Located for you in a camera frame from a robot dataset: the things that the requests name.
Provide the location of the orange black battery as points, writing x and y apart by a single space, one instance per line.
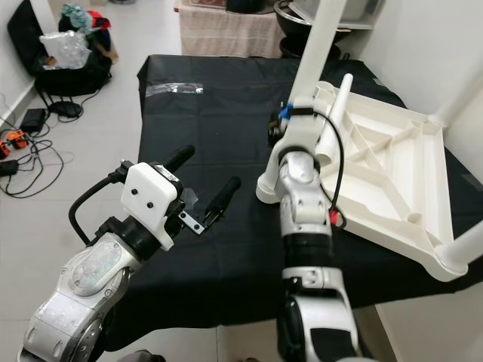
19 139
9 149

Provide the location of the clear plastic sheet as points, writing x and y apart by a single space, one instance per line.
189 197

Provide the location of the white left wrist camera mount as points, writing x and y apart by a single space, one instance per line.
155 200

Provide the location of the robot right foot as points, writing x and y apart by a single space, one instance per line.
256 358

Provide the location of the black power strip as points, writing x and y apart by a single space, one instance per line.
7 167

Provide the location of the large black bowl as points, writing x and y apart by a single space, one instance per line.
294 38

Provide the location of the beige cloth covered bench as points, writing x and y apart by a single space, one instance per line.
226 34

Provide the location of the black tablecloth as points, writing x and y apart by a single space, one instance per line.
219 128

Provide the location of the black power adapter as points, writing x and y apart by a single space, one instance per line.
34 121

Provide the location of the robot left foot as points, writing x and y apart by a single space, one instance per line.
147 356

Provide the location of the clear plastic hardware bag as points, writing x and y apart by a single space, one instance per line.
173 87

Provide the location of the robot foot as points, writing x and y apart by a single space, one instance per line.
256 358
147 356

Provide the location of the crumpled clear plastic bag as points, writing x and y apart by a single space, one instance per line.
64 49

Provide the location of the person's bare foot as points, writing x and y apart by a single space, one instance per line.
115 55

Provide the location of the red cloth item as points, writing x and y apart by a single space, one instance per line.
99 20

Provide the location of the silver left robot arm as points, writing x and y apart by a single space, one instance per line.
90 294

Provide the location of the teal cloth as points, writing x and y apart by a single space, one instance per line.
75 16

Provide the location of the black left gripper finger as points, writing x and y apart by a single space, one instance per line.
220 200
177 157

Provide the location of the clear plastic storage box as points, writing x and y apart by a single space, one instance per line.
362 11

